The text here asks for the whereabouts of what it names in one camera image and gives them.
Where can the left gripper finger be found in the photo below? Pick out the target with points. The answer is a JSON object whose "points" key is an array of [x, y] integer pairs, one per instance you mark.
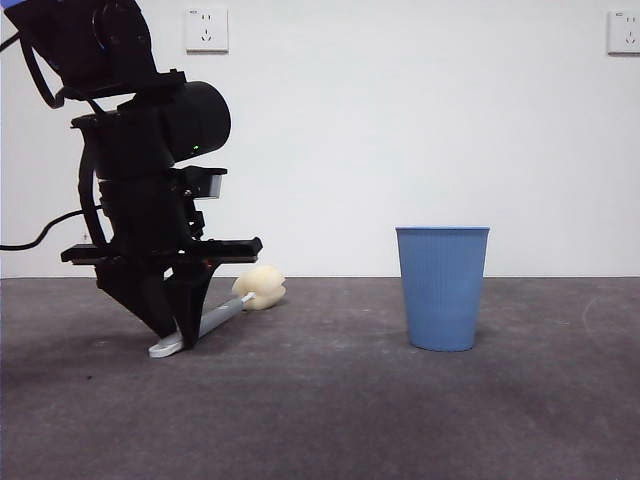
{"points": [[142, 295], [192, 295]]}

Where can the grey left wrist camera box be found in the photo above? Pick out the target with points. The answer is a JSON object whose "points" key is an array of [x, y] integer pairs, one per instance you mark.
{"points": [[215, 186]]}

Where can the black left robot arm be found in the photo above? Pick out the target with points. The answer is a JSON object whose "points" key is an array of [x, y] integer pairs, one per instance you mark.
{"points": [[125, 50]]}

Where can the white wall socket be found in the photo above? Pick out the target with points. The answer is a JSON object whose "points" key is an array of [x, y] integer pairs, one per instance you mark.
{"points": [[625, 32], [207, 30]]}

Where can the blue ribbed plastic cup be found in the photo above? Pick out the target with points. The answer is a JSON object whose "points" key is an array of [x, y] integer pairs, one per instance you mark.
{"points": [[442, 290]]}

